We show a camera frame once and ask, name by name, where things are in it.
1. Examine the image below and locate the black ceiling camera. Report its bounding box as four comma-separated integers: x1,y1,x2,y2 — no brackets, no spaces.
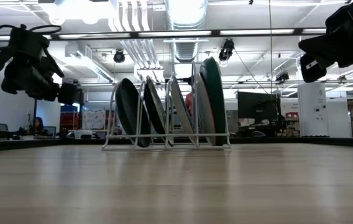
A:
275,70,290,84
113,49,126,64
218,39,236,62

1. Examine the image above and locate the black computer monitor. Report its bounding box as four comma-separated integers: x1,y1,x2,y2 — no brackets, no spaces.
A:
237,91,282,125

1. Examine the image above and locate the person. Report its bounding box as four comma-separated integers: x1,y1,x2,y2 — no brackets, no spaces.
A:
184,76,195,118
30,116,48,137

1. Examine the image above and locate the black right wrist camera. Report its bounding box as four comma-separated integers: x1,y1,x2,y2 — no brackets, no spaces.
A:
324,0,353,34

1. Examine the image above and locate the blue patterned plate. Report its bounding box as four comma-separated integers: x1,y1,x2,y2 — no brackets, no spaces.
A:
168,76,198,146

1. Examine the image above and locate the red cabinet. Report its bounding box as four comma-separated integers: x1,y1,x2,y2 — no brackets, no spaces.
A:
60,111,80,131

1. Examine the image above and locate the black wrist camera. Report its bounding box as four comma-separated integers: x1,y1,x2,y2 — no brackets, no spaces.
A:
324,0,353,34
7,26,45,60

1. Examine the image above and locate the silver ceiling duct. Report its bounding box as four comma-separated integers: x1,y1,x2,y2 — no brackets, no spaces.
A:
163,0,210,63

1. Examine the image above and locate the white poster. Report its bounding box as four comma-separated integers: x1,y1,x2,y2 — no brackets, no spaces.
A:
81,109,106,131

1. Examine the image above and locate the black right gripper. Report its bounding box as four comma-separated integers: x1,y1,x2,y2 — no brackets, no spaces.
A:
298,27,353,83

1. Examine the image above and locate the large green plate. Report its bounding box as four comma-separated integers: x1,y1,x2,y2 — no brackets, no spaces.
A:
198,57,227,147

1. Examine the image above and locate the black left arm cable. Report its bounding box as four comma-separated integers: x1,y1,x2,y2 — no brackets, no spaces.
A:
0,24,63,43

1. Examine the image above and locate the white wire dish rack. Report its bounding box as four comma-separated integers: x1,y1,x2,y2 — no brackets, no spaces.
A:
101,60,232,152

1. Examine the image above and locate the ceiling light strip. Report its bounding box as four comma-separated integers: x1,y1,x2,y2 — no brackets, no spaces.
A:
219,29,295,35
137,30,212,37

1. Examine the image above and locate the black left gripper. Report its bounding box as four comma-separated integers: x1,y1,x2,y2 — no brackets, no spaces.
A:
1,49,84,105

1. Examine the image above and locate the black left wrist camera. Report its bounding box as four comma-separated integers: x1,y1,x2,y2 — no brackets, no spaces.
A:
7,26,45,60

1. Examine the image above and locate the camouflage pattern plate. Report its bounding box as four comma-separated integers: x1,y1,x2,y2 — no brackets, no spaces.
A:
143,75,175,147

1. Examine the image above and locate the dark teal plate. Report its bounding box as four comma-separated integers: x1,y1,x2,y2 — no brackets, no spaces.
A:
115,77,152,148

